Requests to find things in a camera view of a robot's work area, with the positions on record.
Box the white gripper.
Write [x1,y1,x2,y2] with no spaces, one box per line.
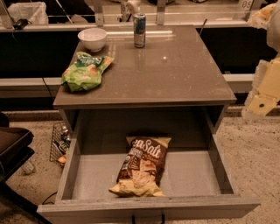
[241,58,280,119]

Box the brown sea salt chip bag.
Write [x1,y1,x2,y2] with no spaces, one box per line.
[108,136,172,197]

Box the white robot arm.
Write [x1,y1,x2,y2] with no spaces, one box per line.
[241,1,280,119]

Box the grey counter cabinet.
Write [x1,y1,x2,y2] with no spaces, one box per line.
[53,25,236,128]

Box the open grey top drawer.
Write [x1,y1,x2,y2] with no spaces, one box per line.
[38,107,260,224]

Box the green chip bag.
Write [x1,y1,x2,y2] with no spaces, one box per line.
[61,52,114,92]

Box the white plastic bag bin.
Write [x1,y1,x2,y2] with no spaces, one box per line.
[8,2,49,25]

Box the blue drink can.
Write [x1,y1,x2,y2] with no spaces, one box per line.
[133,13,146,48]

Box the white bowl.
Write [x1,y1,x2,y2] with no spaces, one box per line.
[78,28,107,52]

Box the black chair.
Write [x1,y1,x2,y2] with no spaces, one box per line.
[0,113,52,224]

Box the black power adapter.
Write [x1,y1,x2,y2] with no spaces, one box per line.
[13,18,28,30]

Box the wire basket with items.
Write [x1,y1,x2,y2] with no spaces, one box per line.
[49,122,71,167]

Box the black cable on floor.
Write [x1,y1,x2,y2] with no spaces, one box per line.
[41,191,58,206]

